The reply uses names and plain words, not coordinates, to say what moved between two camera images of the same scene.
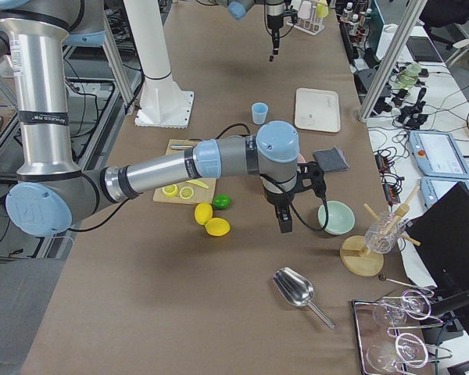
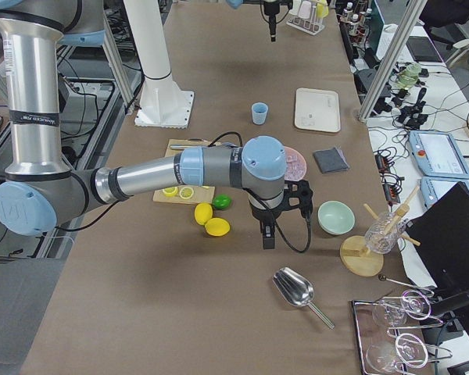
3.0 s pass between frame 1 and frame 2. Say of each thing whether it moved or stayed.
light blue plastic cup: stayed
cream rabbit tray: stayed
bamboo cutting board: stayed
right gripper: moved
